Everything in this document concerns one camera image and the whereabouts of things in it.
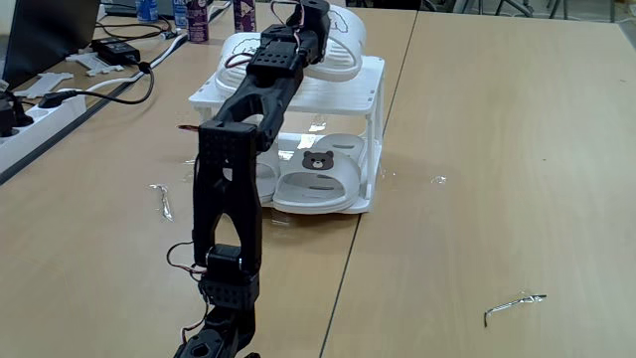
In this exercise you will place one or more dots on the clear tape scrap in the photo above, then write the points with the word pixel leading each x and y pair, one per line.
pixel 189 161
pixel 438 179

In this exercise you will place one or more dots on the grey bear slipper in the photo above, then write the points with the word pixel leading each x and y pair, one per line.
pixel 266 184
pixel 343 174

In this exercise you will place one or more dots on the white plastic bracket piece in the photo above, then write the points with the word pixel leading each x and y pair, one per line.
pixel 92 62
pixel 45 83

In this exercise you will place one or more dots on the black power adapter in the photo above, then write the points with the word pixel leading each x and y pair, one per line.
pixel 115 50

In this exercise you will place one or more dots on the blue bottle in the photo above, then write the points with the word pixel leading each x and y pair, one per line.
pixel 180 12
pixel 146 10

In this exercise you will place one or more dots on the white dog slipper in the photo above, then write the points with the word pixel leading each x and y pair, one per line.
pixel 345 54
pixel 231 74

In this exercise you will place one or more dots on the white power strip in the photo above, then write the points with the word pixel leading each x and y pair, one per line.
pixel 40 126

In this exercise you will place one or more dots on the white two-shelf shoe rack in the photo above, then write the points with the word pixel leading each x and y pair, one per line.
pixel 343 94

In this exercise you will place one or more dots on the purple drink can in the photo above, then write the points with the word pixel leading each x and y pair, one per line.
pixel 198 21
pixel 245 15

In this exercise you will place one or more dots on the black power plug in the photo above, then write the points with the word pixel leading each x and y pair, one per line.
pixel 10 117

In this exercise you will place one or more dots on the dark chair base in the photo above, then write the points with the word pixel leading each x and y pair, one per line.
pixel 503 6

